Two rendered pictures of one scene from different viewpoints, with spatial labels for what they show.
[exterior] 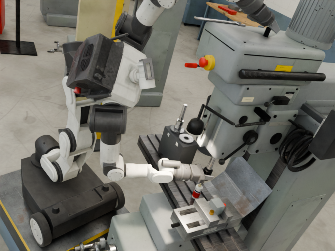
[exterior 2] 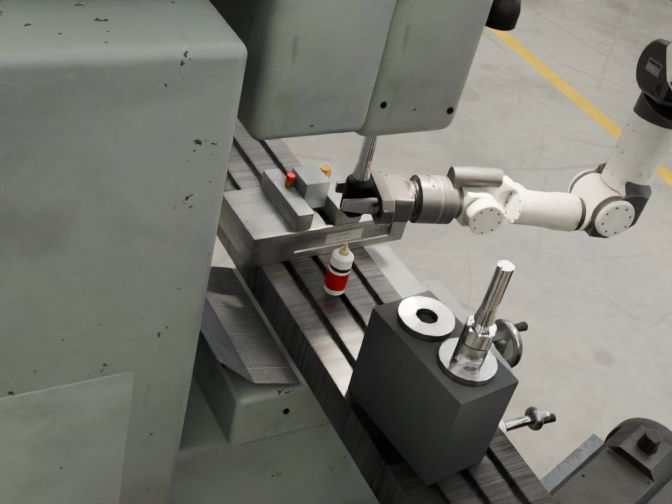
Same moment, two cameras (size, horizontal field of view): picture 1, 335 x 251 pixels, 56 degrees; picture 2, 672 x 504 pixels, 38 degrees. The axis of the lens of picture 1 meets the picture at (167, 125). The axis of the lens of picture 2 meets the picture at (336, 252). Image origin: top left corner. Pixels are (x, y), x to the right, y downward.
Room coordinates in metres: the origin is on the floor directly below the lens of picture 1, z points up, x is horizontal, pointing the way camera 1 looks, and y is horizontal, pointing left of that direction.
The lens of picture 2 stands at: (2.75, -0.35, 2.07)
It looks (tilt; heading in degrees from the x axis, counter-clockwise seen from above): 37 degrees down; 177
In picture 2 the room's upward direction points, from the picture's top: 15 degrees clockwise
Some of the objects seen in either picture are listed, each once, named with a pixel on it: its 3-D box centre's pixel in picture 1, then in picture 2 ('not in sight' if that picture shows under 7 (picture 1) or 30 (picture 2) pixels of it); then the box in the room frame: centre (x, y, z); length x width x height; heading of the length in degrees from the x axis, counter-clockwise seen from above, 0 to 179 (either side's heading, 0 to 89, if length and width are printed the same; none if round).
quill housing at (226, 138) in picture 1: (230, 121); (401, 17); (1.33, -0.28, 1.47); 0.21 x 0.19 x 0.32; 34
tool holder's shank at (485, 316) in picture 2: (183, 112); (493, 296); (1.68, -0.07, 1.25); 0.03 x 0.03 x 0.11
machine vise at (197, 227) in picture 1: (208, 215); (316, 208); (1.18, -0.33, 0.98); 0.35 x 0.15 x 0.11; 126
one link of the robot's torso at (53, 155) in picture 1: (61, 165); not in sight; (1.54, 0.60, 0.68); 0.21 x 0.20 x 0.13; 52
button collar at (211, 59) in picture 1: (208, 62); not in sight; (1.20, -0.08, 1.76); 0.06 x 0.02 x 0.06; 34
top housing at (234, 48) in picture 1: (260, 54); not in sight; (1.33, -0.29, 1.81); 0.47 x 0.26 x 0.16; 124
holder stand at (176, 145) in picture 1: (177, 146); (429, 382); (1.64, -0.10, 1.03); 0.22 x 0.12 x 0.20; 41
